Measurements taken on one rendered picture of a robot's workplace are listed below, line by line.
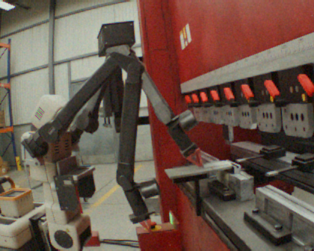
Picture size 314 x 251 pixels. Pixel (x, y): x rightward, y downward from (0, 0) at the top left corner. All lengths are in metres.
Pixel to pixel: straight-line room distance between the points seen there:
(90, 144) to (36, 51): 3.30
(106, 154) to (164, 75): 6.68
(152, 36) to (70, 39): 7.11
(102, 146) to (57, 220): 7.47
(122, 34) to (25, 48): 7.78
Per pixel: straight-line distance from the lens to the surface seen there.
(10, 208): 1.67
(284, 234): 0.89
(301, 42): 0.72
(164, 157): 2.35
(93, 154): 9.02
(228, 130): 1.49
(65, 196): 1.43
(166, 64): 2.35
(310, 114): 0.73
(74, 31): 9.40
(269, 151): 1.56
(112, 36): 2.52
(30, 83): 9.86
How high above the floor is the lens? 1.28
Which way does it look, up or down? 3 degrees down
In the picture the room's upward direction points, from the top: 6 degrees counter-clockwise
